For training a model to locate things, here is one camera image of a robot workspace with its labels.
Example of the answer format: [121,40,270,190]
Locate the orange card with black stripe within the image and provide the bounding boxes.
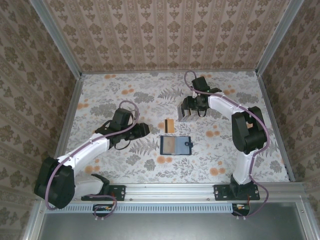
[163,118,175,134]

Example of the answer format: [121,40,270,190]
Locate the blue leather card holder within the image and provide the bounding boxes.
[159,135,195,157]

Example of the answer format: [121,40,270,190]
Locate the floral patterned table cover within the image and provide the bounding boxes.
[58,72,291,185]

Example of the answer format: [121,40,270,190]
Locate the grey metal panel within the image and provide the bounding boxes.
[39,212,305,240]

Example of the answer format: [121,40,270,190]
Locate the left thin black camera cable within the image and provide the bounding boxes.
[113,138,133,151]

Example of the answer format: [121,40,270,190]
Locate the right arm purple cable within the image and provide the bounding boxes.
[184,70,270,221]

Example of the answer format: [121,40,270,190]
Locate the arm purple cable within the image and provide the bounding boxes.
[45,99,141,223]
[184,70,270,221]

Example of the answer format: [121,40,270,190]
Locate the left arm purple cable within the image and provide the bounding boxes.
[45,99,141,223]

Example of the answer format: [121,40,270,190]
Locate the thin aluminium cross rail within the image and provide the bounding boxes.
[81,70,259,76]

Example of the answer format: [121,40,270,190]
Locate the aluminium side rail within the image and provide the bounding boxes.
[46,73,85,184]
[256,72,298,183]

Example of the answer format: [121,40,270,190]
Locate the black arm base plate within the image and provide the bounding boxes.
[214,184,261,202]
[81,184,126,202]

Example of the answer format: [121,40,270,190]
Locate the wide aluminium mounting rail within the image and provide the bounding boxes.
[37,182,308,202]

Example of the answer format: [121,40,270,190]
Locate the slotted grey cable duct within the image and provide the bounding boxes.
[45,202,252,215]

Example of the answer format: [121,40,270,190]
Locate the aluminium frame post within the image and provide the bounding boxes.
[29,0,83,77]
[255,0,305,76]

